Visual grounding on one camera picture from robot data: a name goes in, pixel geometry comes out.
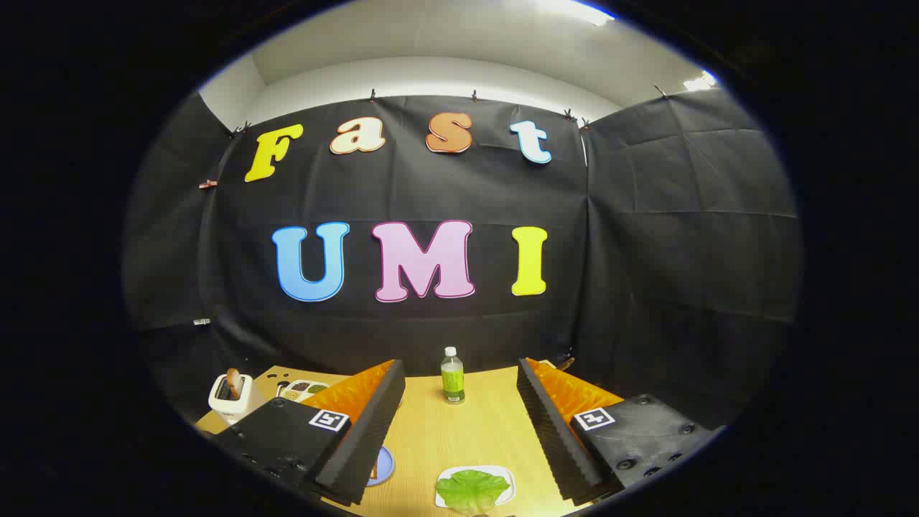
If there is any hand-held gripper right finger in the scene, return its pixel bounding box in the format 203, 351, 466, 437
517, 357, 719, 507

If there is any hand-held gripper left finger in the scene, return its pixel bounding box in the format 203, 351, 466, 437
215, 359, 406, 507

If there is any green lettuce leaf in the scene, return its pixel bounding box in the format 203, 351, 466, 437
437, 468, 510, 516

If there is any blue plate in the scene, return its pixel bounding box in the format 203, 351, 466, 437
365, 445, 396, 488

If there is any white square plate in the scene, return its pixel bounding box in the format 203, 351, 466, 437
434, 465, 516, 509

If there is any white divided seasoning dish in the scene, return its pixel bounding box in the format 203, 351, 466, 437
276, 379, 331, 403

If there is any green label water bottle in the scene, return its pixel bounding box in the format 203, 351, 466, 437
440, 347, 466, 404

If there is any white toaster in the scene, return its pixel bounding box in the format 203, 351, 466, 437
208, 373, 266, 426

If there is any black backdrop cloth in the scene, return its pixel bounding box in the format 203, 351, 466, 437
122, 88, 801, 432

